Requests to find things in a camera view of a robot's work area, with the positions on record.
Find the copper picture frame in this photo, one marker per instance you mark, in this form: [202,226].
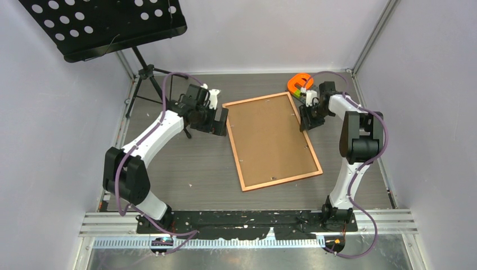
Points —
[233,149]

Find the black perforated music stand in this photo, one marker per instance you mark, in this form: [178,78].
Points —
[59,74]

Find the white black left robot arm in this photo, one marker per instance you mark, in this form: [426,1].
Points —
[125,170]

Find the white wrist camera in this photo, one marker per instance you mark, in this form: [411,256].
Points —
[309,96]
[211,97]

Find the grey building baseplate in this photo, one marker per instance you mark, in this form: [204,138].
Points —
[312,88]

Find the green building brick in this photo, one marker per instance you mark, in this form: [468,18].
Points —
[296,93]

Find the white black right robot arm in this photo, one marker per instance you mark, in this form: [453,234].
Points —
[362,140]

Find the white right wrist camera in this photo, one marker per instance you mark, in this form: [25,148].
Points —
[309,96]

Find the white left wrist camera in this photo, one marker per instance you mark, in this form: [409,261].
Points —
[211,97]

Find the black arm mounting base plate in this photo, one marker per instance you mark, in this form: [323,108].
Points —
[245,224]

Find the aluminium front rail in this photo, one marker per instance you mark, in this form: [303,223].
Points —
[108,230]

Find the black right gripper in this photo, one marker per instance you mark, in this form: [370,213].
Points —
[307,122]

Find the orange letter toy block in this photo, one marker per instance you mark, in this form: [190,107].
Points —
[302,80]

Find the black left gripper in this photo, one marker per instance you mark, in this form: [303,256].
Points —
[216,127]

